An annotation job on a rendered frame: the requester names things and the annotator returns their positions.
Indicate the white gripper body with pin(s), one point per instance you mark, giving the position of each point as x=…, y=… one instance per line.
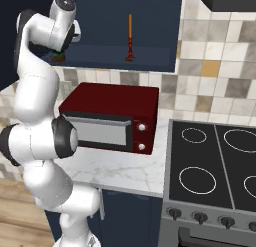
x=77, y=31

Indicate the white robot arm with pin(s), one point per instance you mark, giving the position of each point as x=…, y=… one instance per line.
x=36, y=97

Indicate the navy cabinet door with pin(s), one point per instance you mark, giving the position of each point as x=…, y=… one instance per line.
x=8, y=41

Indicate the navy base cabinet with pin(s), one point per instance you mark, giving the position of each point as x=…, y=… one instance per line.
x=130, y=221

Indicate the red toaster oven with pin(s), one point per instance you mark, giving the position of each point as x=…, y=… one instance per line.
x=113, y=101

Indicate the grey toaster oven door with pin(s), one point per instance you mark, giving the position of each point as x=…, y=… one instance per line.
x=100, y=134

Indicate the white toaster oven knob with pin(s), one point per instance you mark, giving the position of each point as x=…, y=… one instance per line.
x=142, y=127
x=142, y=146

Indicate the dark range hood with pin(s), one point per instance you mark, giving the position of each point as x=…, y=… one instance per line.
x=230, y=0

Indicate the grey stove with black hob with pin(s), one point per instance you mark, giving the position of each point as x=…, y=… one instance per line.
x=206, y=164

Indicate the black stove knob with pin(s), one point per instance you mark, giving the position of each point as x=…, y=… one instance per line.
x=200, y=217
x=253, y=226
x=174, y=213
x=227, y=221

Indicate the navy open wall cabinet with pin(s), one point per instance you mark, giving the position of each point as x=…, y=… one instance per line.
x=100, y=11

